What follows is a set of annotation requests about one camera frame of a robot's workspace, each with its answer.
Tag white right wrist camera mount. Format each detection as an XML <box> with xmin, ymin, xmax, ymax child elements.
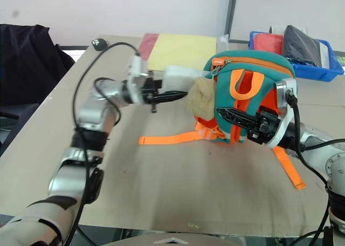
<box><xmin>268</xmin><ymin>78</ymin><xmax>299</xmax><ymax>150</ymax></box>

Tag orange and teal backpack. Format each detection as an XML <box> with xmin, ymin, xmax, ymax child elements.
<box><xmin>138</xmin><ymin>50</ymin><xmax>307</xmax><ymax>191</ymax></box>

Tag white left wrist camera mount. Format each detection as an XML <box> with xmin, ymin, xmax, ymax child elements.
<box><xmin>126</xmin><ymin>54</ymin><xmax>150</xmax><ymax>106</ymax></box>

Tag small black device white dots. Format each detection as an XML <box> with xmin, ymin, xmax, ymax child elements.
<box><xmin>91</xmin><ymin>38</ymin><xmax>109</xmax><ymax>51</ymax></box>

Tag clear plastic bag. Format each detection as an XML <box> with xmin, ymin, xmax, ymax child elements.
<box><xmin>216</xmin><ymin>34</ymin><xmax>230</xmax><ymax>53</ymax></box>

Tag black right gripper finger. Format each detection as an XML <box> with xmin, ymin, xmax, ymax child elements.
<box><xmin>215</xmin><ymin>107</ymin><xmax>261</xmax><ymax>132</ymax></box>

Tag red flat pack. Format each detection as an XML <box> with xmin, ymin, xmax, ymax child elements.
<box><xmin>254</xmin><ymin>33</ymin><xmax>284</xmax><ymax>54</ymax></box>

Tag white box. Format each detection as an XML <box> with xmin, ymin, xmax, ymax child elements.
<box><xmin>162</xmin><ymin>65</ymin><xmax>207</xmax><ymax>94</ymax></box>

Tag yellow paper folder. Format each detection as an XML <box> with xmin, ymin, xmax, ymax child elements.
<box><xmin>147</xmin><ymin>33</ymin><xmax>218</xmax><ymax>72</ymax></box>

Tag black cloth covered chair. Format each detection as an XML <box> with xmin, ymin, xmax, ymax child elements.
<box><xmin>0</xmin><ymin>23</ymin><xmax>76</xmax><ymax>157</ymax></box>

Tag white flat pack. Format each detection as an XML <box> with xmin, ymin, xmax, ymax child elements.
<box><xmin>317</xmin><ymin>40</ymin><xmax>332</xmax><ymax>69</ymax></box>

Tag red paper folder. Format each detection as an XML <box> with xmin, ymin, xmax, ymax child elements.
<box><xmin>138</xmin><ymin>33</ymin><xmax>160</xmax><ymax>61</ymax></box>

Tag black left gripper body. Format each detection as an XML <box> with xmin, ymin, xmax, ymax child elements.
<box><xmin>141</xmin><ymin>71</ymin><xmax>160</xmax><ymax>114</ymax></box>

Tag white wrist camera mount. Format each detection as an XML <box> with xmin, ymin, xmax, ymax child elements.
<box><xmin>268</xmin><ymin>78</ymin><xmax>299</xmax><ymax>150</ymax></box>
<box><xmin>126</xmin><ymin>54</ymin><xmax>150</xmax><ymax>106</ymax></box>

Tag blue plastic bin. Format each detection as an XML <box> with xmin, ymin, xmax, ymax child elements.
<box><xmin>247</xmin><ymin>30</ymin><xmax>345</xmax><ymax>83</ymax></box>

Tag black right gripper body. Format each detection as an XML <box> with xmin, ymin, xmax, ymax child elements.
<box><xmin>246</xmin><ymin>109</ymin><xmax>281</xmax><ymax>146</ymax></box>

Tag dark navy pouch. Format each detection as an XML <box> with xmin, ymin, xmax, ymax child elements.
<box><xmin>282</xmin><ymin>25</ymin><xmax>323</xmax><ymax>68</ymax></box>

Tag dark vertical pole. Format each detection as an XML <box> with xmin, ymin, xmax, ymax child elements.
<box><xmin>224</xmin><ymin>0</ymin><xmax>239</xmax><ymax>40</ymax></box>

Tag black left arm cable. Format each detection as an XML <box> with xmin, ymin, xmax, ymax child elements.
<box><xmin>63</xmin><ymin>41</ymin><xmax>141</xmax><ymax>246</ymax></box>

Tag beige fuzzy cloth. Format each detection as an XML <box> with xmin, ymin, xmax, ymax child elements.
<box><xmin>185</xmin><ymin>77</ymin><xmax>218</xmax><ymax>121</ymax></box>

